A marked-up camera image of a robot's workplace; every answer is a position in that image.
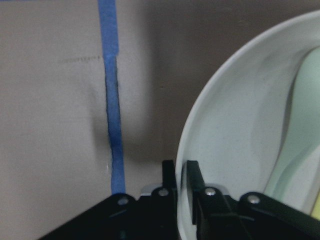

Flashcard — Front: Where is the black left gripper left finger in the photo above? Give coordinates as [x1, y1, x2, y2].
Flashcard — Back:
[42, 160, 178, 240]

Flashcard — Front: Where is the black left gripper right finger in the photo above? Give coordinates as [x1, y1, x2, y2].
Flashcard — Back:
[186, 160, 320, 240]

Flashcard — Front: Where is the cream round plate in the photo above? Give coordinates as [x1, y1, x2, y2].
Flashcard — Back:
[175, 11, 320, 240]

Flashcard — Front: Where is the pale green plastic spoon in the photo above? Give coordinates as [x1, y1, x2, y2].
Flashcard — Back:
[264, 48, 320, 214]

